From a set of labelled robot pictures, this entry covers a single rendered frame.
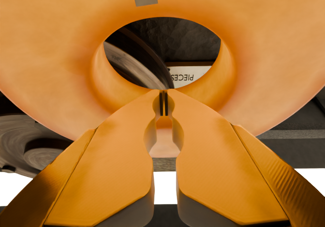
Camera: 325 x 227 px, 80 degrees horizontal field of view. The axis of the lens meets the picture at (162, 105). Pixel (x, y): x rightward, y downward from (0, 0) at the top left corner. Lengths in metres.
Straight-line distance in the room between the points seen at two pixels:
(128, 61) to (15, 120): 0.19
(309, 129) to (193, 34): 6.00
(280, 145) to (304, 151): 0.88
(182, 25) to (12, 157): 0.44
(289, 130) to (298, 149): 3.35
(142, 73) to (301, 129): 5.99
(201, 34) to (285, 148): 8.75
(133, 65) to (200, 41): 0.21
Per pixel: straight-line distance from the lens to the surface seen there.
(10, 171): 0.52
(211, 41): 0.49
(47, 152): 0.41
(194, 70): 0.51
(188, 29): 0.47
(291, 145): 9.36
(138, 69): 0.33
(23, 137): 0.42
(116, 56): 0.32
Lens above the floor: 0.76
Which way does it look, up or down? 48 degrees up
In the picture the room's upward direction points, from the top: 179 degrees clockwise
